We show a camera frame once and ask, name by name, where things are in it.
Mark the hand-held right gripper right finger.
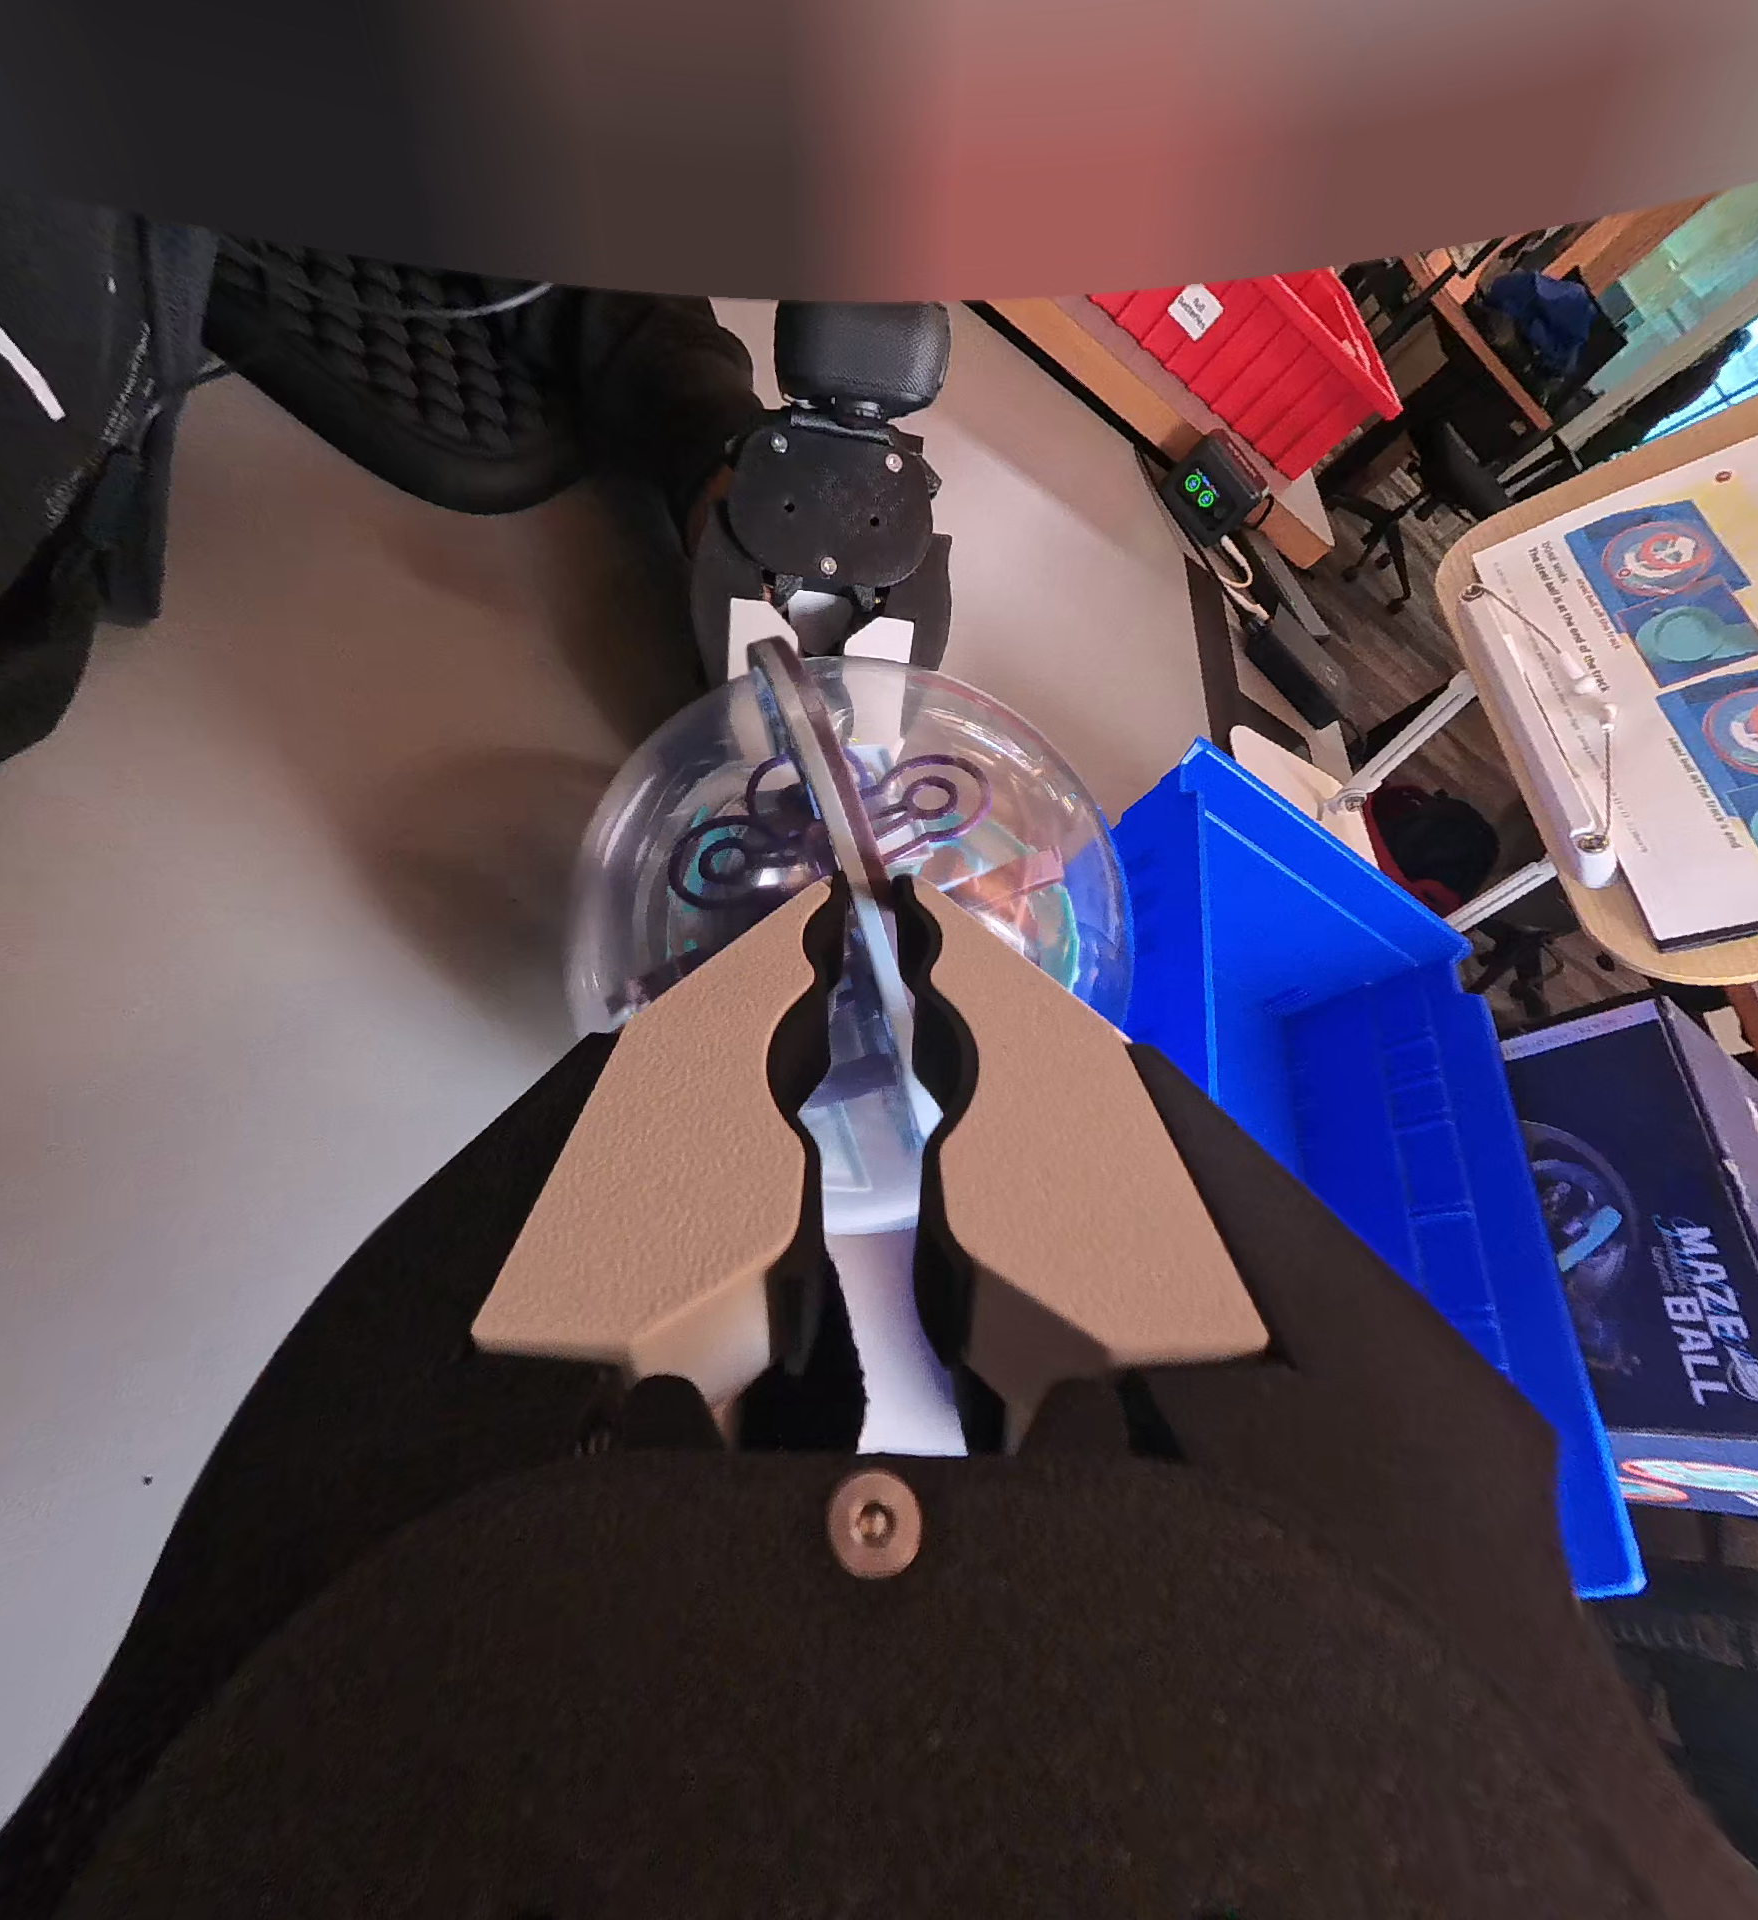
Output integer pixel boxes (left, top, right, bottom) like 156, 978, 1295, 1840
894, 878, 1271, 1449

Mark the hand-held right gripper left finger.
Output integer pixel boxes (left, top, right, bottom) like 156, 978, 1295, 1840
471, 878, 841, 1450

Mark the clear maze ball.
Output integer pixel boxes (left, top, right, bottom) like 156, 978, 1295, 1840
564, 638, 1132, 1221

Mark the person's left forearm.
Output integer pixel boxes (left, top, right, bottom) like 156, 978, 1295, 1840
549, 293, 761, 605

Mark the blue plastic bin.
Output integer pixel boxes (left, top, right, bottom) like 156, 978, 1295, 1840
1111, 739, 1647, 1601

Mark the black box with green lights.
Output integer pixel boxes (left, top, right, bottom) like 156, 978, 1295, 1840
1155, 428, 1272, 551

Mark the red plastic bin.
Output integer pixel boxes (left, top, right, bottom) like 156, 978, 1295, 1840
1088, 267, 1407, 483

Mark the dark blue cardboard box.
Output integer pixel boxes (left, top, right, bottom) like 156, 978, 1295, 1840
1502, 996, 1758, 1526

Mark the printed instruction sheet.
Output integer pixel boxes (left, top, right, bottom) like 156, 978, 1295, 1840
1471, 397, 1758, 951

